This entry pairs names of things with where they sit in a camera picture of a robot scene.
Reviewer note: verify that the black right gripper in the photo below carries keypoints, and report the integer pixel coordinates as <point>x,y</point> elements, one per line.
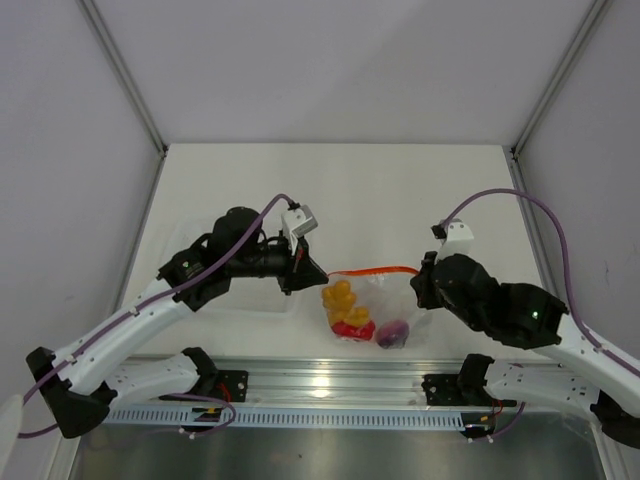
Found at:
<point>420,283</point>

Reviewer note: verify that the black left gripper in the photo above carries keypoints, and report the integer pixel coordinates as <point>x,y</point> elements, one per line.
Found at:
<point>300,271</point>

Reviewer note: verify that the orange toy croissant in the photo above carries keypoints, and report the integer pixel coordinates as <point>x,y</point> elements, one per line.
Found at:
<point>339,301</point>

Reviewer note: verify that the clear zip bag orange zipper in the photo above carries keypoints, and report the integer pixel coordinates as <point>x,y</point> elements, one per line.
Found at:
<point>386,292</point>

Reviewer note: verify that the red toy bell pepper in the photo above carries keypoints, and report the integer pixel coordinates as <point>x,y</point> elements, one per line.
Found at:
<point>363,333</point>

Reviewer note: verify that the purple toy onion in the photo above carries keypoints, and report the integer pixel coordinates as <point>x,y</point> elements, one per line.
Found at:
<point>392,334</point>

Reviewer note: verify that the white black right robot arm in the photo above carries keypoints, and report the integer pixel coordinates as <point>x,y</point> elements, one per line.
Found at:
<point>597,380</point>

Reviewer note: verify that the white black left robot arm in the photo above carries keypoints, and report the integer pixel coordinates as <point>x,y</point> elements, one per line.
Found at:
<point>113,341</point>

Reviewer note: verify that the white perforated plastic basket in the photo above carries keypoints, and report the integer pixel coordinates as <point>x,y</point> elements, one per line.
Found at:
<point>232,290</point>

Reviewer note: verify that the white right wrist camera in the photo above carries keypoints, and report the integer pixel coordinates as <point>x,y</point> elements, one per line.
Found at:
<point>455,238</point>

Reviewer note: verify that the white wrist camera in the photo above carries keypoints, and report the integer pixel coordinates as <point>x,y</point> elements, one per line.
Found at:
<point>455,238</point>
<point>297,221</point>

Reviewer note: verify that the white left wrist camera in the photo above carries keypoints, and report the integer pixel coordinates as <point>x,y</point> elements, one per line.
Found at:
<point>297,221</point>

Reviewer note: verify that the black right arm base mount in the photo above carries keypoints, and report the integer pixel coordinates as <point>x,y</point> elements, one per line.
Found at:
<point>460,390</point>

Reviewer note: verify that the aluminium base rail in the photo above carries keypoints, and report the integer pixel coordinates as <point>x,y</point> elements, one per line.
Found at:
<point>340,382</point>

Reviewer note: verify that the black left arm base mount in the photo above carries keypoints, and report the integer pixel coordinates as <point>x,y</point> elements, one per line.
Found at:
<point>228,385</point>

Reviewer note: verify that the white slotted cable duct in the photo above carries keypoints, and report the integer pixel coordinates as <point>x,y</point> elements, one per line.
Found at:
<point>242,416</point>

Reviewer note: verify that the aluminium frame post right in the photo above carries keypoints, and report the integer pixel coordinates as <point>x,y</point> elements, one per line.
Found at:
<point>568,60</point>

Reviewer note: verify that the aluminium frame post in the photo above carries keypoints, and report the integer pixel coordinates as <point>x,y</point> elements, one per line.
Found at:
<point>568,60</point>
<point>118,65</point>

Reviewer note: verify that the aluminium frame post left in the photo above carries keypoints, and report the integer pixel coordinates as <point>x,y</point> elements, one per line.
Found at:
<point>118,65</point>

